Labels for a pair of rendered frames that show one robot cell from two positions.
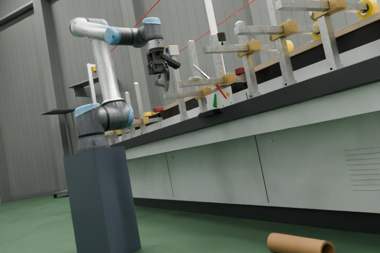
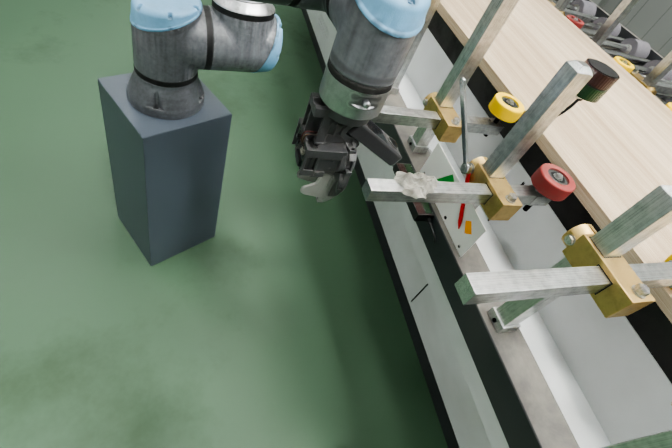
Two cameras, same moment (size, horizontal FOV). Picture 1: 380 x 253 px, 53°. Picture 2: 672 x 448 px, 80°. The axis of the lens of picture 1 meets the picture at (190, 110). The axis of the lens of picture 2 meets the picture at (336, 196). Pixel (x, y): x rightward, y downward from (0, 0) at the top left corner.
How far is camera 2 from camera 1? 1.61 m
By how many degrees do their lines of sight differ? 51
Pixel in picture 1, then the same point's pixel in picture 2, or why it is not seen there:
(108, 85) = not seen: outside the picture
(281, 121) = (493, 420)
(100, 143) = (173, 109)
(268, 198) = (414, 299)
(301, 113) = not seen: outside the picture
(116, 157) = (204, 138)
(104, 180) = (161, 180)
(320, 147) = not seen: hidden behind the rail
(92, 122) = (163, 61)
